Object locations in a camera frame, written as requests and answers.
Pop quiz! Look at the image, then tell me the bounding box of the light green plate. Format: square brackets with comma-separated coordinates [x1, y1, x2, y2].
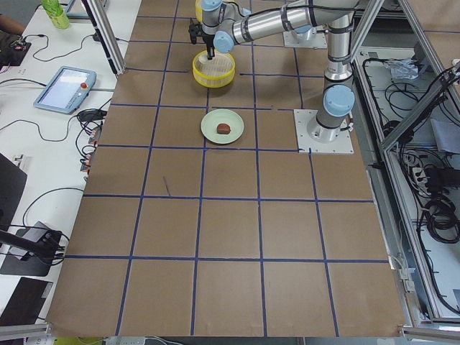
[201, 109, 244, 144]

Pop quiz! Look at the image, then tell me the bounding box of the aluminium frame post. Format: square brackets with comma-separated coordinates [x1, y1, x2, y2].
[82, 0, 126, 75]

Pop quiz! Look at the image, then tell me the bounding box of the green bottle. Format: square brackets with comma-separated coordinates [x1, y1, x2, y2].
[41, 0, 70, 29]

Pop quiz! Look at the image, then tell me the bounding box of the black power brick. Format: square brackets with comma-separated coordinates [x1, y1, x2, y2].
[77, 109, 107, 122]

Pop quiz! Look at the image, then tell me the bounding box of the dark red bun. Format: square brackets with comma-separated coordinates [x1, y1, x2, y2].
[216, 123, 231, 135]

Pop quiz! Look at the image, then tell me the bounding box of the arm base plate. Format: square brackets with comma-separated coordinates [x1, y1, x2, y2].
[283, 31, 327, 50]
[293, 109, 354, 155]

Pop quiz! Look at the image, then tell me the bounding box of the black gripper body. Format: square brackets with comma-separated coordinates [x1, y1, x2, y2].
[188, 19, 213, 46]

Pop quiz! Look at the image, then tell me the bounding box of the yellow steamer basket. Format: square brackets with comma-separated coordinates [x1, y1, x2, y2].
[195, 0, 203, 22]
[192, 51, 236, 88]

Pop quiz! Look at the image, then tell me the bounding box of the teach pendant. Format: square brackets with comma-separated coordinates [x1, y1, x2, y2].
[33, 66, 97, 114]

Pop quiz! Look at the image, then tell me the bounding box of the white bun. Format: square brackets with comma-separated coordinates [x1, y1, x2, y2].
[198, 53, 210, 64]

